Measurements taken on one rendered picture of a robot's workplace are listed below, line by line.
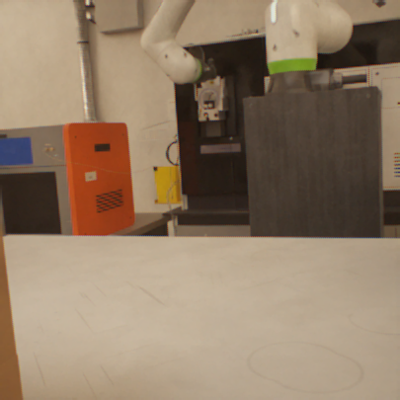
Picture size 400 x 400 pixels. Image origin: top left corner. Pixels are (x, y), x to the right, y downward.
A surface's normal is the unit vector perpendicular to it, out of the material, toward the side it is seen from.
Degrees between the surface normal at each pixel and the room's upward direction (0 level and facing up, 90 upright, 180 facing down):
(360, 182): 90
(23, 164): 90
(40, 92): 90
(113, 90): 90
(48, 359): 0
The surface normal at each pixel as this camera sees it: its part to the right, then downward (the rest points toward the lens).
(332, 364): -0.07, -0.99
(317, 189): -0.36, 0.14
